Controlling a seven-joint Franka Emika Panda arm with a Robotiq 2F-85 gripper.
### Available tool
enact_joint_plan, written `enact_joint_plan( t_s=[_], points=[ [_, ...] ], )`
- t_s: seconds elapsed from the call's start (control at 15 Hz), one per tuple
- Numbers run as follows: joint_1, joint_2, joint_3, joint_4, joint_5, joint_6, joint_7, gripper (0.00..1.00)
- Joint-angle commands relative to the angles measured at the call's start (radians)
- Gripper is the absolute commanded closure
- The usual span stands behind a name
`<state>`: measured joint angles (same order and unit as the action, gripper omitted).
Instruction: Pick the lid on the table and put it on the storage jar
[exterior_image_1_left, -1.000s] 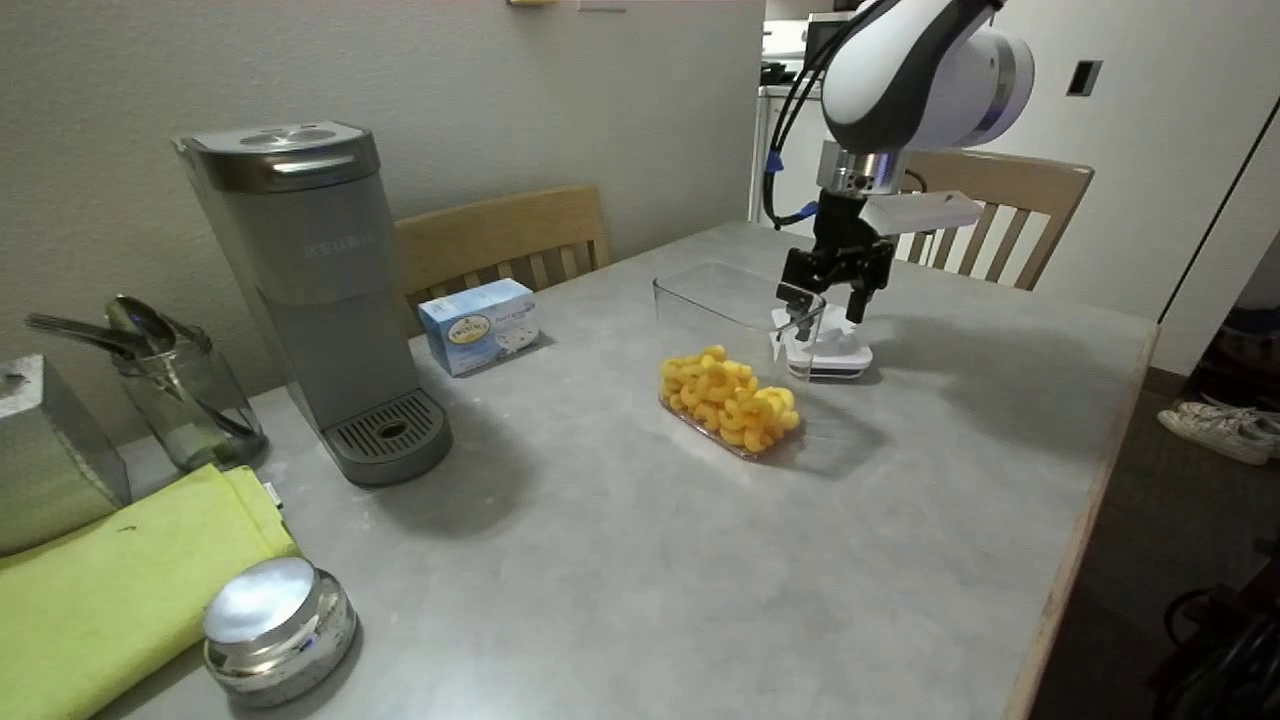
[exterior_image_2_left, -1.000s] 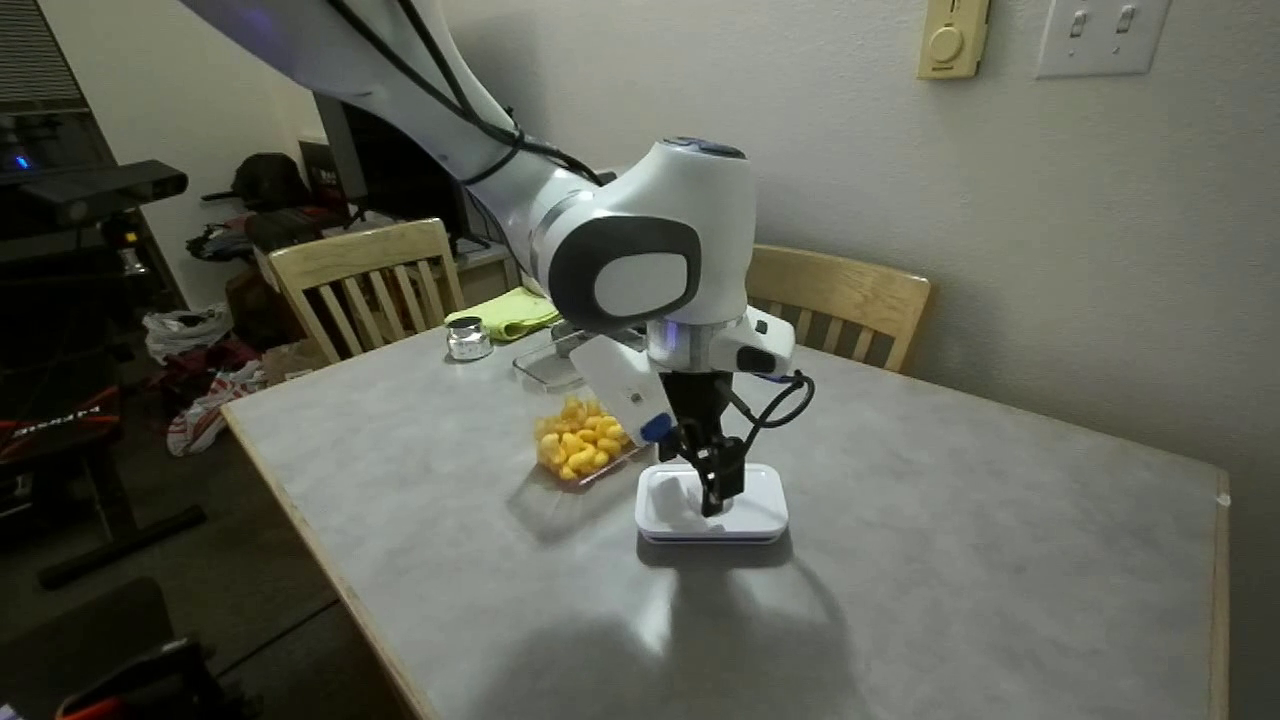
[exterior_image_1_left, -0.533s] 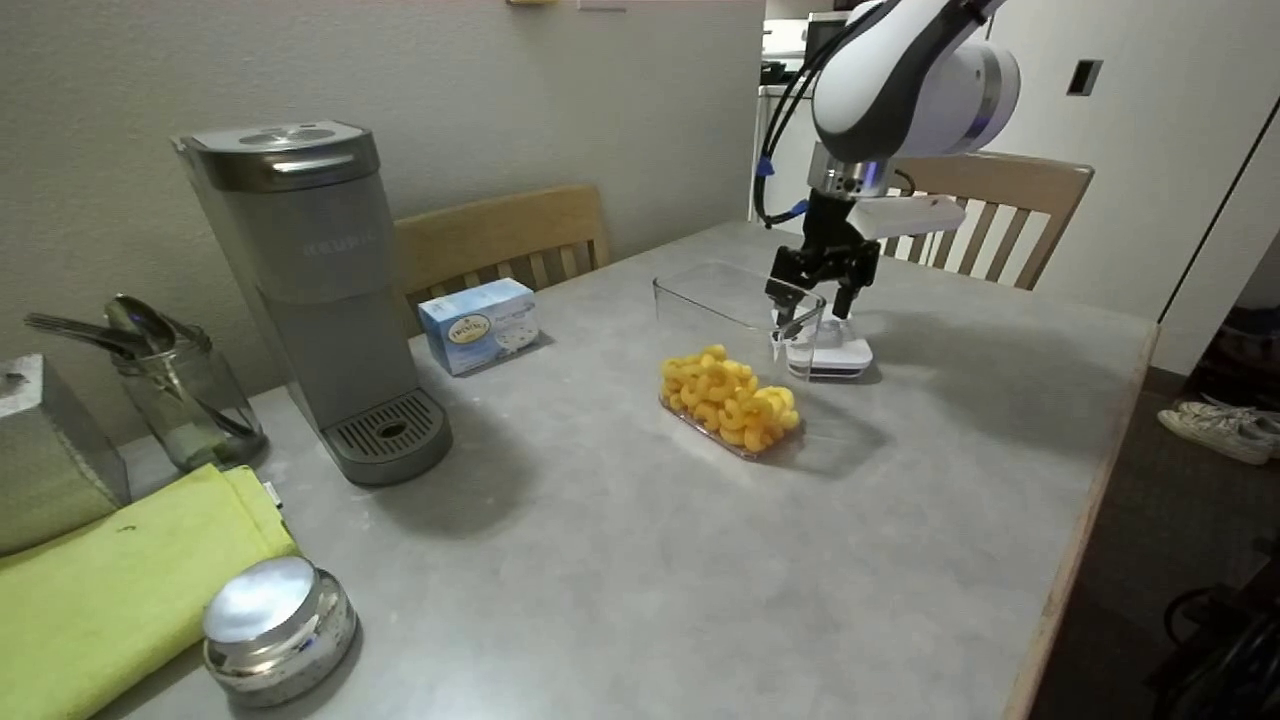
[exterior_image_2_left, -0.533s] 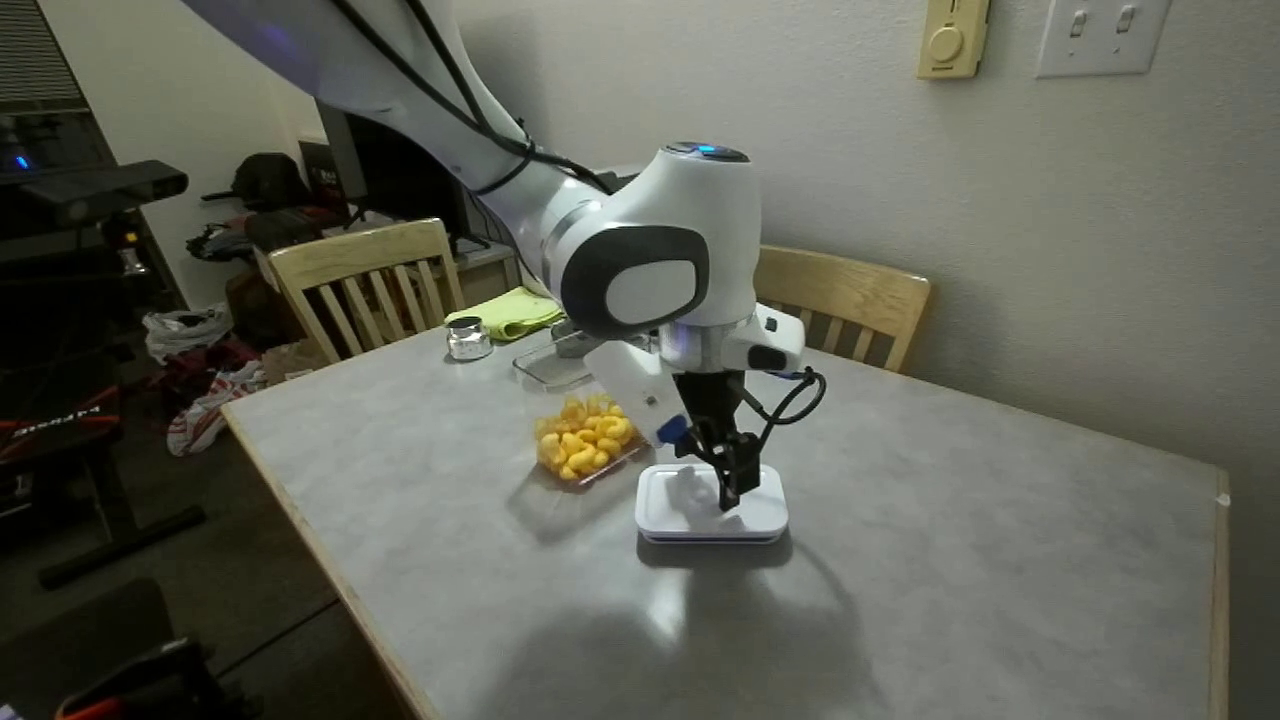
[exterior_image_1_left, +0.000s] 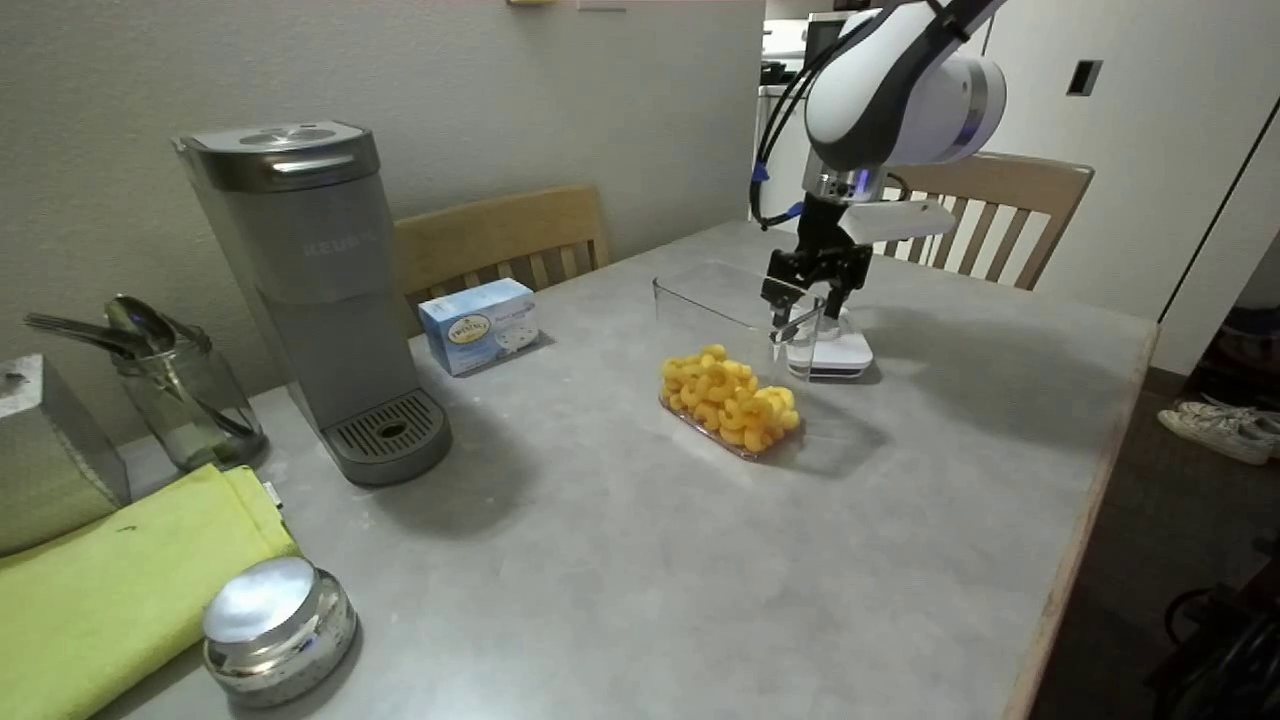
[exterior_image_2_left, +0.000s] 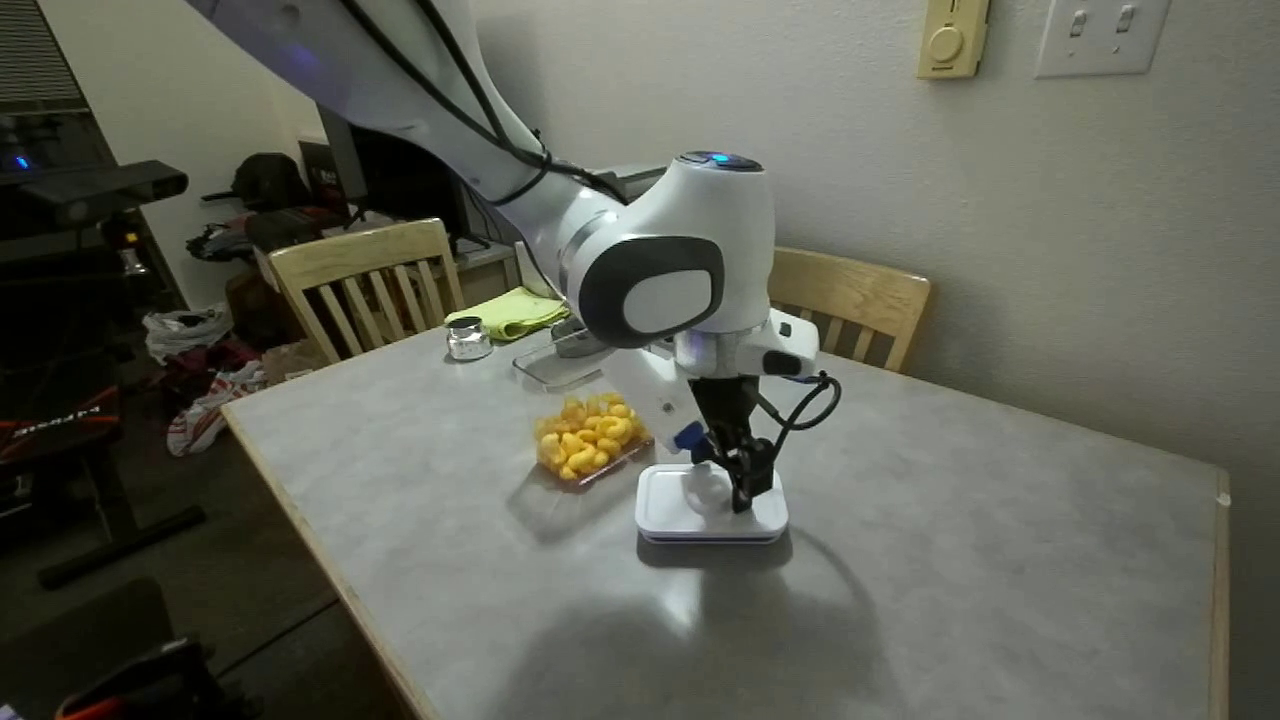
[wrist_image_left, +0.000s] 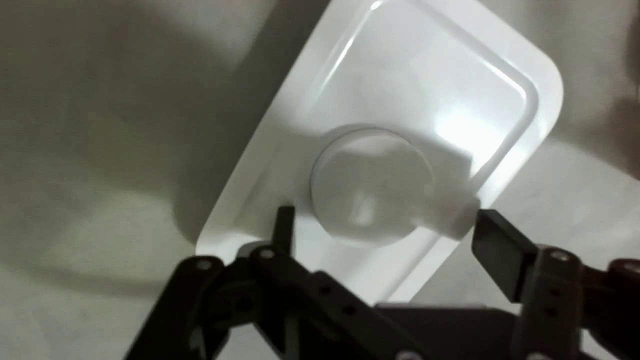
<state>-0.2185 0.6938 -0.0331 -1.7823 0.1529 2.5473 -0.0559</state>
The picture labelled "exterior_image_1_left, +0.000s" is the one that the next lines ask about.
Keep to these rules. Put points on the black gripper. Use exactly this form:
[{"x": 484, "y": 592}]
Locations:
[{"x": 829, "y": 246}]

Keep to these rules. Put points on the white rectangular jar lid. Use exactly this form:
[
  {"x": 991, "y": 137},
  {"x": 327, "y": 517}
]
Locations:
[{"x": 836, "y": 355}]

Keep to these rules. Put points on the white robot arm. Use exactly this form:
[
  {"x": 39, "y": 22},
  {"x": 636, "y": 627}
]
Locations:
[{"x": 906, "y": 93}]

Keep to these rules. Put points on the clear plastic storage jar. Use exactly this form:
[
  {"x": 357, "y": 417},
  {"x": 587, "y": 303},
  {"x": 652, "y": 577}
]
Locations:
[{"x": 712, "y": 303}]

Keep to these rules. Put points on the yellow snack pieces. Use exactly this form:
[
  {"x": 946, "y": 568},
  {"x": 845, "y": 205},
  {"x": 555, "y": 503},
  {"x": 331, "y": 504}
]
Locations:
[{"x": 726, "y": 403}]

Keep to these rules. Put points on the wooden slat-back chair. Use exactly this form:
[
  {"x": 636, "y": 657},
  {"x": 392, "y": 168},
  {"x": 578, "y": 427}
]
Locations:
[
  {"x": 493, "y": 243},
  {"x": 1024, "y": 183}
]

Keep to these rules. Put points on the small blue white box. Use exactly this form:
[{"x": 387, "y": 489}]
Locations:
[{"x": 472, "y": 327}]

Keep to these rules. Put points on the white shoes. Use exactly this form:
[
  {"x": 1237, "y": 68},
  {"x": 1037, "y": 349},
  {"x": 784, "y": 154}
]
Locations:
[{"x": 1220, "y": 429}]

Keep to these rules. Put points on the grey pod coffee maker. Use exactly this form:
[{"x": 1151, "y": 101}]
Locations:
[{"x": 322, "y": 294}]

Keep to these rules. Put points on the round silver metal tin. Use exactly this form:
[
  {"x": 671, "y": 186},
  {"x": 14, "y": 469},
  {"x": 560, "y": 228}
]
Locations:
[{"x": 272, "y": 621}]

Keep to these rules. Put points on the clear glass jug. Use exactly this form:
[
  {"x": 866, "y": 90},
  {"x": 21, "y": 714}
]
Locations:
[{"x": 185, "y": 395}]

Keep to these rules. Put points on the green cloth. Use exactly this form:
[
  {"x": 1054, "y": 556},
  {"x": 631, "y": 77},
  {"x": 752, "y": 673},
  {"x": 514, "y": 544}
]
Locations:
[{"x": 106, "y": 602}]

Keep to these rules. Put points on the silver metal box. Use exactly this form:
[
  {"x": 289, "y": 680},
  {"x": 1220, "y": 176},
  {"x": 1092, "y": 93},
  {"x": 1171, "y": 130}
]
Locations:
[{"x": 45, "y": 466}]

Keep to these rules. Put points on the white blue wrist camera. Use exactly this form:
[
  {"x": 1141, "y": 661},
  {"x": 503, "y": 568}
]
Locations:
[{"x": 906, "y": 223}]

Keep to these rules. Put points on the black wall plate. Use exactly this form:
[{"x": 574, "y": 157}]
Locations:
[{"x": 1085, "y": 77}]

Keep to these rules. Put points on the black metal frame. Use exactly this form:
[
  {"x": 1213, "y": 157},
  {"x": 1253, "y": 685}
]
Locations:
[{"x": 1226, "y": 654}]

